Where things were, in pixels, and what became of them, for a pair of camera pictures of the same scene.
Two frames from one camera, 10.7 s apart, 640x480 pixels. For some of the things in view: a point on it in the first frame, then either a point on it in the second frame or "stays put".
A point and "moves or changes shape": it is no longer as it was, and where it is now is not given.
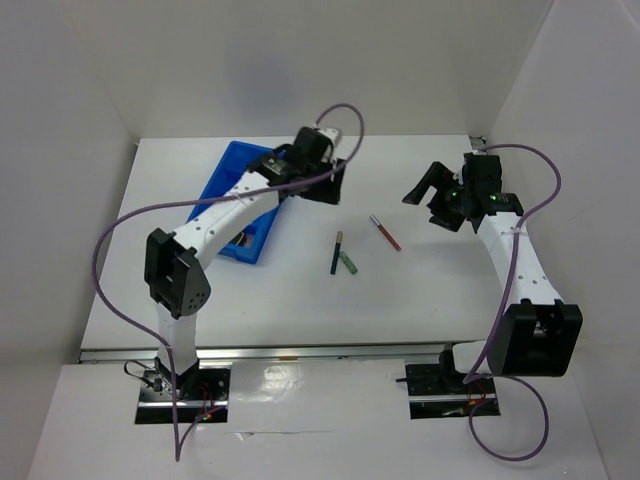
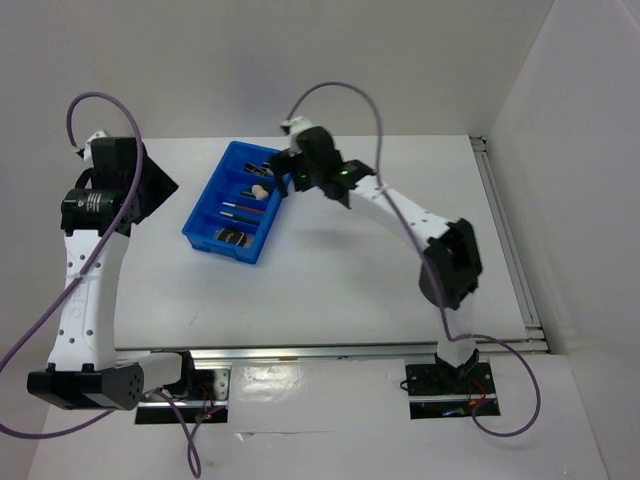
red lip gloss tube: x=386 y=233 moves or changes shape
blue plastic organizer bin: x=248 y=245 stays put
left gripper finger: x=329 y=190 -> x=153 y=186
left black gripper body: x=323 y=166 -> x=130 y=186
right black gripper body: x=449 y=205 -> x=305 y=176
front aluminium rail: x=288 y=354 stays put
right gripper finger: x=437 y=175 -> x=283 y=164
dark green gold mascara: x=339 y=243 moves or changes shape
